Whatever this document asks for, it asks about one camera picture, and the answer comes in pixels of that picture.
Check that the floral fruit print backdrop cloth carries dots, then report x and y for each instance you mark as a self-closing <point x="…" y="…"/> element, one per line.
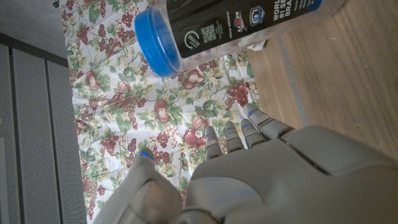
<point x="124" y="102"/>

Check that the tennis ball can blue lid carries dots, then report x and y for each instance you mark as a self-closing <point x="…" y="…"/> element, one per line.
<point x="217" y="28"/>

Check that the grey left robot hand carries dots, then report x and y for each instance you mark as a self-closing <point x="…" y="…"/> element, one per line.
<point x="280" y="180"/>

